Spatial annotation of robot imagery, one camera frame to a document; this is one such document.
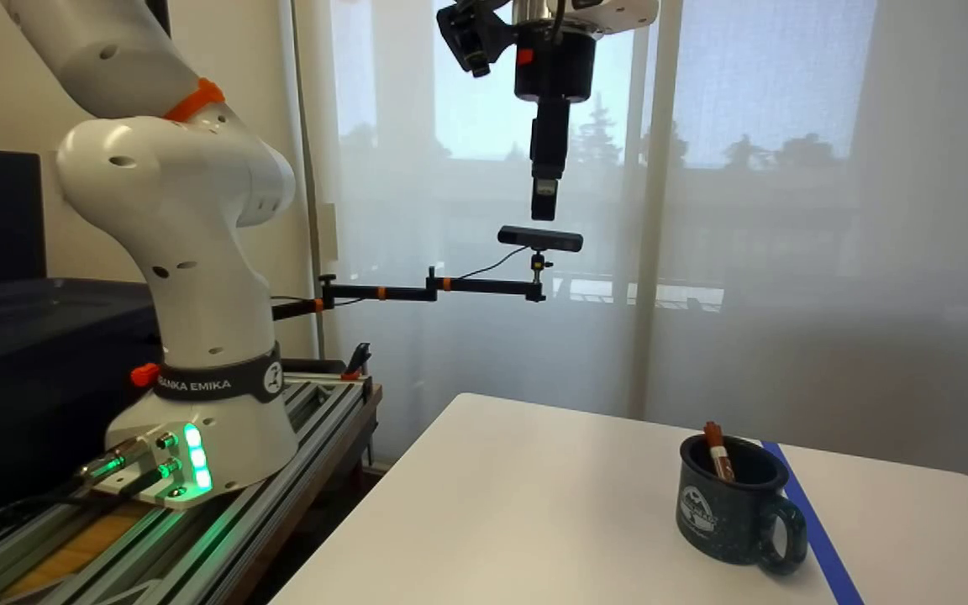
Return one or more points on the red capped white marker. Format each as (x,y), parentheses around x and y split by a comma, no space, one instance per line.
(717,452)

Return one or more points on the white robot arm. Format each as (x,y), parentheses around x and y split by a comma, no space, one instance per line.
(170,174)

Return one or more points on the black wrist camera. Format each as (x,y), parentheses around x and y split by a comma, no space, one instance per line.
(476,32)

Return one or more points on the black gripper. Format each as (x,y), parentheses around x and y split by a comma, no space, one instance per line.
(551,66)

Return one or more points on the black cabinet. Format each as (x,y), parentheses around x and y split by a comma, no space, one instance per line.
(66,348)

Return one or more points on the blue tape strip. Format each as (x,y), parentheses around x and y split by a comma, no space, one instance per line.
(829,561)

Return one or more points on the dark blue enamel mug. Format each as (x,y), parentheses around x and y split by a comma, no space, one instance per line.
(744,520)

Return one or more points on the black camera on boom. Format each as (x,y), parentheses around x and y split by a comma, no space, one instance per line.
(540,239)

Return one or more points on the aluminium rail robot base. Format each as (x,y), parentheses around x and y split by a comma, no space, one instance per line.
(215,552)

